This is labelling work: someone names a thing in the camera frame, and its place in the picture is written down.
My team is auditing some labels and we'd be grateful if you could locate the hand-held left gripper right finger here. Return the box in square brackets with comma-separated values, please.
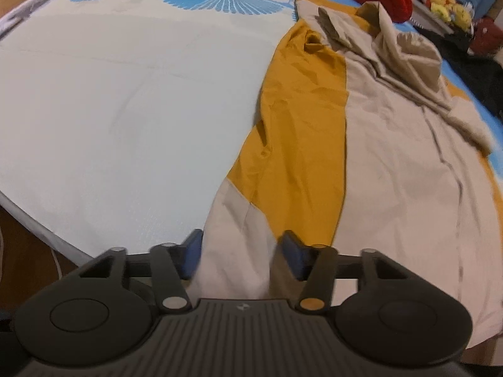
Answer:
[280, 230, 410, 312]

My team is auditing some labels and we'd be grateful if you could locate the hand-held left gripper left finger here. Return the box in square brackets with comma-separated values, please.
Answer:
[80, 228, 203, 312]

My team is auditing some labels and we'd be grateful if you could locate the beige and yellow jacket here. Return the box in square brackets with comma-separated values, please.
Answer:
[185, 0, 503, 347]

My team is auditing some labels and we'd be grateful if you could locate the blue and white printed bed sheet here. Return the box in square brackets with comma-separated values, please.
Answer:
[0, 0, 503, 268]

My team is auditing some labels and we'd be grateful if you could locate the black clothing pile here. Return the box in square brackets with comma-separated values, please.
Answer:
[414, 23, 503, 120]

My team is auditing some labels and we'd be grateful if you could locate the dark red cushion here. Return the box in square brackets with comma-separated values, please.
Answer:
[467, 17, 503, 59]

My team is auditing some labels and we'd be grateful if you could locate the white cable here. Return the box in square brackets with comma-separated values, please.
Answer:
[48, 248, 67, 281]

